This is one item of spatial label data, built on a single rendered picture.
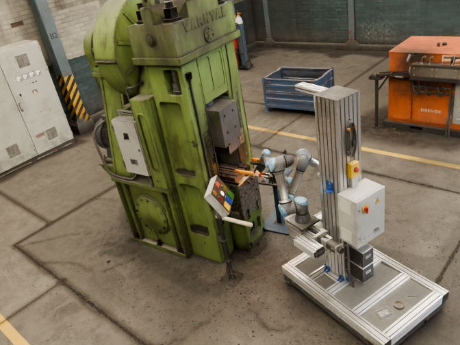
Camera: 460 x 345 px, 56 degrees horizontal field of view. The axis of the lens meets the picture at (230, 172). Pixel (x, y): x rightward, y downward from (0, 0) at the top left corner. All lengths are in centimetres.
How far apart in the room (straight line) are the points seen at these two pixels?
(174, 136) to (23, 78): 494
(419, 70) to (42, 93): 663
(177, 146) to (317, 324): 219
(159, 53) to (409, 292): 307
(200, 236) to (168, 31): 228
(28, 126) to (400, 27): 861
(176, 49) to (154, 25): 28
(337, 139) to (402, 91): 405
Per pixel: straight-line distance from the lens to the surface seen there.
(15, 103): 888
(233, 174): 462
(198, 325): 443
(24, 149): 906
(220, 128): 426
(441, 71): 696
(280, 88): 843
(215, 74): 436
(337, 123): 339
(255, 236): 509
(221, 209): 402
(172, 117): 433
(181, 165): 456
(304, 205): 393
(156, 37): 398
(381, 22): 1180
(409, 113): 751
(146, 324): 462
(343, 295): 421
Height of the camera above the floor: 323
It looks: 29 degrees down
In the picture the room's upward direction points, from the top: 11 degrees counter-clockwise
